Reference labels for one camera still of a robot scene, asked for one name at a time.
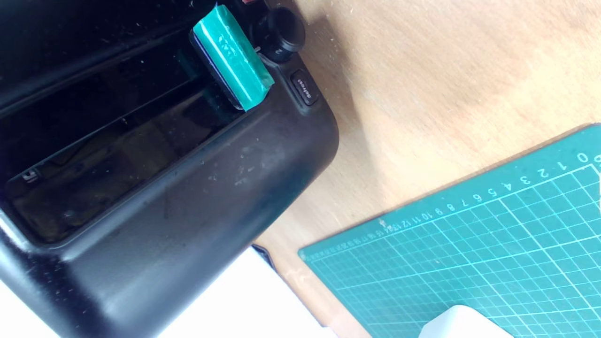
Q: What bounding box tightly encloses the green taped toaster lever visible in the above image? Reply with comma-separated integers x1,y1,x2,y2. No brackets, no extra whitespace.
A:
190,4,276,112

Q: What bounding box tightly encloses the black two-slot toaster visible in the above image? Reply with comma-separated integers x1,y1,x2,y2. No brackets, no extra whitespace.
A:
0,0,340,338

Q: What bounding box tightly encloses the green cutting mat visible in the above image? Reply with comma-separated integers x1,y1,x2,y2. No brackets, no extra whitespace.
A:
298,123,601,338

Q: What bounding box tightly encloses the white block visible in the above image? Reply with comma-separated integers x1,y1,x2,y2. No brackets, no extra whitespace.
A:
417,304,516,338

